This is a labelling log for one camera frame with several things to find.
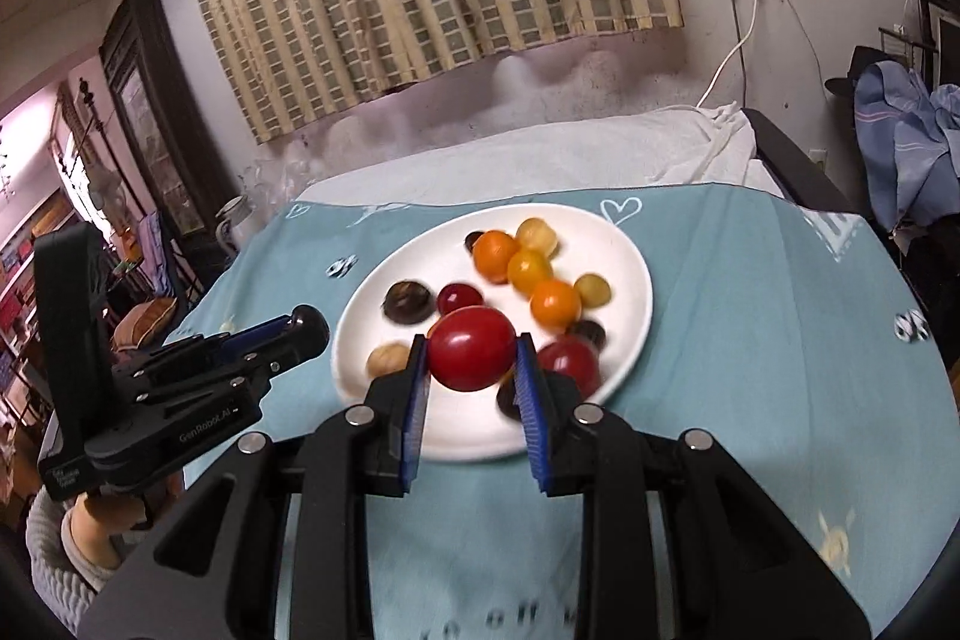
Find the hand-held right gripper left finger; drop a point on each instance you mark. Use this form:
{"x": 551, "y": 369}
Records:
{"x": 414, "y": 415}

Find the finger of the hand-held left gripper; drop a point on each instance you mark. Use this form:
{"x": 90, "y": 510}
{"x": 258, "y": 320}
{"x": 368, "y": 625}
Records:
{"x": 255, "y": 334}
{"x": 247, "y": 370}

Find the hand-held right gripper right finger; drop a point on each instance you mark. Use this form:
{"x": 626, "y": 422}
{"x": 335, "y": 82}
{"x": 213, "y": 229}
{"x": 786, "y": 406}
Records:
{"x": 531, "y": 415}

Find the white oval plate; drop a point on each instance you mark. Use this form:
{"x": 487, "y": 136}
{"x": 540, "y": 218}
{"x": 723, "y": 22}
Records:
{"x": 472, "y": 430}

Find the beige striped fruit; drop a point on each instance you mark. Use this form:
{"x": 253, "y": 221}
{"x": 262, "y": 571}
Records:
{"x": 384, "y": 359}

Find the dark brown passion fruit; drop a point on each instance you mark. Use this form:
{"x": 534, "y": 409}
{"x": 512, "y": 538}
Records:
{"x": 409, "y": 302}

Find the round orange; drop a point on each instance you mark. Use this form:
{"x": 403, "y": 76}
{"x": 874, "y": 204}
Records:
{"x": 555, "y": 304}

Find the small red tomato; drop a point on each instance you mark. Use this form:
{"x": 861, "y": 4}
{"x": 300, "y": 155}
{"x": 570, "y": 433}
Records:
{"x": 459, "y": 297}

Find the yellow-orange citrus fruit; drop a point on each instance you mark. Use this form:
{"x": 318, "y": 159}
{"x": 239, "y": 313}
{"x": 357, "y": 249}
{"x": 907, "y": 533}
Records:
{"x": 529, "y": 269}

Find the small orange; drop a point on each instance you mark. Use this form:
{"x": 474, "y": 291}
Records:
{"x": 493, "y": 256}

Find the person's left forearm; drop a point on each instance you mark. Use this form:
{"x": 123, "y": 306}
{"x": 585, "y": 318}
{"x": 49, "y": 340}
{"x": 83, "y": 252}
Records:
{"x": 56, "y": 565}

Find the person's left hand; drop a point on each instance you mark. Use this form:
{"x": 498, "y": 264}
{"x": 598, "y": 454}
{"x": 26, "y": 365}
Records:
{"x": 101, "y": 524}

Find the wooden bookshelf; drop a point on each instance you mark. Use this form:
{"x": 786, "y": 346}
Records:
{"x": 30, "y": 280}

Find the brown cushion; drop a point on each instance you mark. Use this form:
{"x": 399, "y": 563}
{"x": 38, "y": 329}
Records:
{"x": 146, "y": 317}

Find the small yellow-green fruit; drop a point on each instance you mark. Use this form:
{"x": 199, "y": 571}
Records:
{"x": 594, "y": 290}
{"x": 538, "y": 235}

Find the dark grape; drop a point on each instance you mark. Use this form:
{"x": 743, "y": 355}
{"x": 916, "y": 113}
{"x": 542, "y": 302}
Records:
{"x": 472, "y": 241}

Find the teal printed blanket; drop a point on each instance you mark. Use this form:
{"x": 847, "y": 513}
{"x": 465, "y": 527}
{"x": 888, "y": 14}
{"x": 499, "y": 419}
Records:
{"x": 712, "y": 385}

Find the dark wooden cabinet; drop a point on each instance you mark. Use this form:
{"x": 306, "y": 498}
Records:
{"x": 150, "y": 108}

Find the white bed sheet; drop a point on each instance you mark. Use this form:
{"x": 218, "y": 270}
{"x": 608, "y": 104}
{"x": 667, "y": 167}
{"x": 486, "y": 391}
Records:
{"x": 525, "y": 160}

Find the blue cloth pile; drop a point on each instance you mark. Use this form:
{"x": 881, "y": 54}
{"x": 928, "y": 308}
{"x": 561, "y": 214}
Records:
{"x": 892, "y": 130}

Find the black hat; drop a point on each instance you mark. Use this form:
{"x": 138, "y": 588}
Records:
{"x": 862, "y": 66}

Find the dark bed frame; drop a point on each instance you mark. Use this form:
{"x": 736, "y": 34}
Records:
{"x": 795, "y": 153}

